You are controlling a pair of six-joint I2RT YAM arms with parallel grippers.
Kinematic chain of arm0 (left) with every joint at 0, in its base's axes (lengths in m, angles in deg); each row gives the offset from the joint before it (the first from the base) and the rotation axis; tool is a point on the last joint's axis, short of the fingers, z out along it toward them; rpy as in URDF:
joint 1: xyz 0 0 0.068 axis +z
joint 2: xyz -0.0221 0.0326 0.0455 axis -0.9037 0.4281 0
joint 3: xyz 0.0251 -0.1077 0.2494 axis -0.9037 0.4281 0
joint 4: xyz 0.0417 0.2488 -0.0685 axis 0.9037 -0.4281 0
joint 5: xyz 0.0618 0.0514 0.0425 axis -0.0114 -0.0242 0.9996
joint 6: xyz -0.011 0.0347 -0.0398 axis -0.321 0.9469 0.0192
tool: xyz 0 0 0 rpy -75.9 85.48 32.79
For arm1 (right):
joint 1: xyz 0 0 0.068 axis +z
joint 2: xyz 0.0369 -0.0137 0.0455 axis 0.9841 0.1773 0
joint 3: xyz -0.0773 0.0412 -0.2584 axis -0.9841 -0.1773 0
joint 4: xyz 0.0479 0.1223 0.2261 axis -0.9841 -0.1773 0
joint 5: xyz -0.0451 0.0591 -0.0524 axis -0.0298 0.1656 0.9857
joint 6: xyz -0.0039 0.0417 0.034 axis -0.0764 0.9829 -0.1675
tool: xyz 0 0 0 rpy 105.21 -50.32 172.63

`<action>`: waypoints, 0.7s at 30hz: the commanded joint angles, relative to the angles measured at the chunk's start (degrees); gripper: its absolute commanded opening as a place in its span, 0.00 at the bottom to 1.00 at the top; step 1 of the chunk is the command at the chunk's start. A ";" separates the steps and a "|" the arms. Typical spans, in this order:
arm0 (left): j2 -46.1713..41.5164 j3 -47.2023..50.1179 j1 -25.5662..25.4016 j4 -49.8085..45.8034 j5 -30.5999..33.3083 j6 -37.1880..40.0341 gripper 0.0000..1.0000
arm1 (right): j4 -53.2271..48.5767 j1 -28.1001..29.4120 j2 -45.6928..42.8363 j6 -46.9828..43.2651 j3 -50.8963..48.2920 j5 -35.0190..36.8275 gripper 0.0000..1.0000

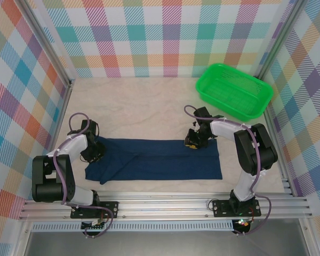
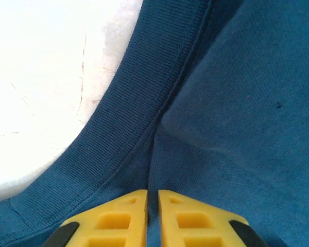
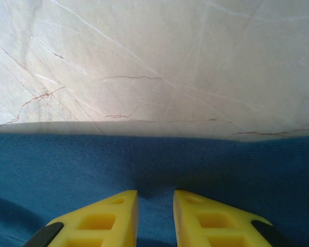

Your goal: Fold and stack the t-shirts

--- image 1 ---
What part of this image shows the small circuit board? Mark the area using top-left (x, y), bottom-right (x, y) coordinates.
top-left (233, 218), bottom-right (252, 233)
top-left (81, 220), bottom-right (108, 230)

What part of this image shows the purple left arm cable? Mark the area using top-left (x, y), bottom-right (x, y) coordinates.
top-left (54, 112), bottom-right (115, 239)

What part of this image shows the navy blue t-shirt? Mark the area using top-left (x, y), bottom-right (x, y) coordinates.
top-left (84, 135), bottom-right (224, 185)

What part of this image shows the aluminium frame post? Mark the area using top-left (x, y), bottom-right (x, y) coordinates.
top-left (254, 0), bottom-right (305, 79)
top-left (20, 0), bottom-right (73, 87)

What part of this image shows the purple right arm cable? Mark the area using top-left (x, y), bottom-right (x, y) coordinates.
top-left (183, 105), bottom-right (273, 237)

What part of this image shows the slotted grey cable duct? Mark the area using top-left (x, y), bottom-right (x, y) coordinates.
top-left (31, 222), bottom-right (234, 233)

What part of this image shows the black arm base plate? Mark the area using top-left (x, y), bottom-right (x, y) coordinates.
top-left (212, 198), bottom-right (262, 218)
top-left (70, 201), bottom-right (119, 220)

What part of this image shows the green plastic basket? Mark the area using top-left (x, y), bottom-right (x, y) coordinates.
top-left (195, 63), bottom-right (274, 119)

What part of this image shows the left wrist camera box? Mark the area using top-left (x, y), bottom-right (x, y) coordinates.
top-left (81, 119), bottom-right (100, 137)

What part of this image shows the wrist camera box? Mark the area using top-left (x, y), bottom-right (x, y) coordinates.
top-left (193, 106), bottom-right (213, 125)
top-left (81, 119), bottom-right (100, 137)

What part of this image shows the aluminium mounting rail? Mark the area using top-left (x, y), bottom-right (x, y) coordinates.
top-left (18, 190), bottom-right (314, 222)

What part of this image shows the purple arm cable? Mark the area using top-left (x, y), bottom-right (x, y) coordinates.
top-left (54, 112), bottom-right (115, 239)
top-left (183, 105), bottom-right (273, 237)

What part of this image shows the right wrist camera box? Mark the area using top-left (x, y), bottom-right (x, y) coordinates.
top-left (193, 106), bottom-right (213, 125)

